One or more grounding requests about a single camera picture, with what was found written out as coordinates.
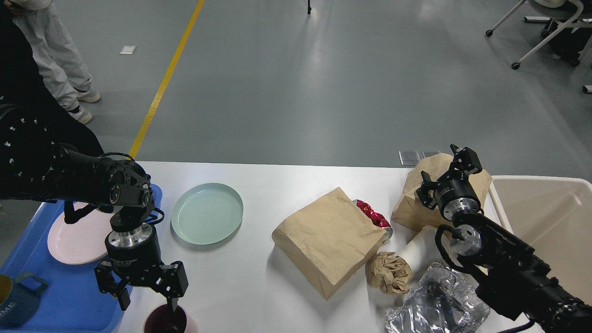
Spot beige plastic bin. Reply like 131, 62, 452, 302
490, 176, 592, 304

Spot small brown paper bag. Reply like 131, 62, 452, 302
391, 153, 493, 231

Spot silver floor socket plates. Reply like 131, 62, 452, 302
398, 150, 442, 167

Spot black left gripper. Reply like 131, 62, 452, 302
94, 223, 189, 313

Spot pink plate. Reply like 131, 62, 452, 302
47, 210, 113, 265

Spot pink mug dark inside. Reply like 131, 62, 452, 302
142, 305, 198, 333

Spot person in white clothes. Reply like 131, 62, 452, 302
1, 0, 101, 124

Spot crushed red can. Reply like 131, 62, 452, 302
353, 199, 393, 244

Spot white office chair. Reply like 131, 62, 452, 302
485, 0, 591, 70

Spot person in black clothes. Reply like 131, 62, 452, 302
0, 5, 105, 158

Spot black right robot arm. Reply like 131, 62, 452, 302
416, 144, 592, 333

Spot white paper cup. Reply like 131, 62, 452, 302
398, 226, 444, 276

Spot blue mug yellow inside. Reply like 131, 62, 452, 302
0, 271, 49, 327

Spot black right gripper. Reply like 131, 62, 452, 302
416, 144, 482, 221

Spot blue plastic tray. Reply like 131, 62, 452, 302
0, 184, 163, 333

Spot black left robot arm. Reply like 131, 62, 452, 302
1, 104, 188, 314

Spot large brown paper bag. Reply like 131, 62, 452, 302
272, 188, 385, 300

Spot crumpled clear plastic bag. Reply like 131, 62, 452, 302
385, 263, 490, 333

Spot crumpled brown paper ball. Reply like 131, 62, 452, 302
365, 251, 413, 295

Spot green plate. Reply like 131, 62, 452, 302
171, 183, 244, 245

